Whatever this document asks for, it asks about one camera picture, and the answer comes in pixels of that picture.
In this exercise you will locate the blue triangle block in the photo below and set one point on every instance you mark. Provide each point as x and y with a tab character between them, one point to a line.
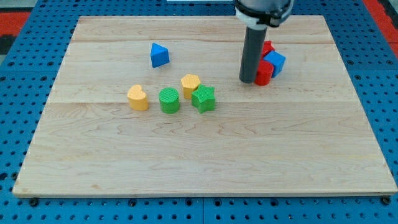
159	55

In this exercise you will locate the green star block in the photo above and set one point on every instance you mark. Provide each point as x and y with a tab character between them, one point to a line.
203	98

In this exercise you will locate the yellow hexagon block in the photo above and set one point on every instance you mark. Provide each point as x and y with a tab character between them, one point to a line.
189	83

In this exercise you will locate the green cylinder block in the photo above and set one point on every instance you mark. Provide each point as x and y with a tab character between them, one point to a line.
169	100

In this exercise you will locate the yellow heart block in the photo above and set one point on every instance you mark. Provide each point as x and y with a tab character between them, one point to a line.
137	98

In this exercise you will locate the red cylinder block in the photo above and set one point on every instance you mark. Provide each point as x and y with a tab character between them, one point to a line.
264	73

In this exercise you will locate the red block behind rod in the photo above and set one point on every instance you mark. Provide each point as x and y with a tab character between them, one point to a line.
267	48

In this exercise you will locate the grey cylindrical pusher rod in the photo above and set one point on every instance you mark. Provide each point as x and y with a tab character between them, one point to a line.
251	56

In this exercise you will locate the blue cube block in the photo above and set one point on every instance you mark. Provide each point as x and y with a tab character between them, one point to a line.
277	60

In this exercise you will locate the wooden board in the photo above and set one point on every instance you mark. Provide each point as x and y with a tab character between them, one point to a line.
304	134

